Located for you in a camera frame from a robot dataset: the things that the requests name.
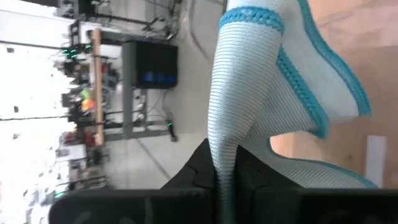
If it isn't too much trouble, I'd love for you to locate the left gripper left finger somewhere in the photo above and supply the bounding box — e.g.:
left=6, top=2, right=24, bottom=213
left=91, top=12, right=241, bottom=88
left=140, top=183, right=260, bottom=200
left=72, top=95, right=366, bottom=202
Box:
left=49, top=138, right=218, bottom=224

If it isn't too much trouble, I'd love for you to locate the blue microfiber towel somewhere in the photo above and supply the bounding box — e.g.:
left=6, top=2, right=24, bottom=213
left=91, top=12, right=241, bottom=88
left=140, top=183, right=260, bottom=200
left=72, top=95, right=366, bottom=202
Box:
left=206, top=0, right=379, bottom=224

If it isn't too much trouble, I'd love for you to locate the black computer tower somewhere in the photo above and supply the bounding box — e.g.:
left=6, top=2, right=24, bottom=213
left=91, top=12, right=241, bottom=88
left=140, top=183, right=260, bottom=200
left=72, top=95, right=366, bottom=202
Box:
left=134, top=39, right=179, bottom=90

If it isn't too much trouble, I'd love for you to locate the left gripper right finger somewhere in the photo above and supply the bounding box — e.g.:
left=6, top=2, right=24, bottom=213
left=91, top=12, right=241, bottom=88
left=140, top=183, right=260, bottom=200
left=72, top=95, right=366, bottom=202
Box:
left=232, top=144, right=398, bottom=224

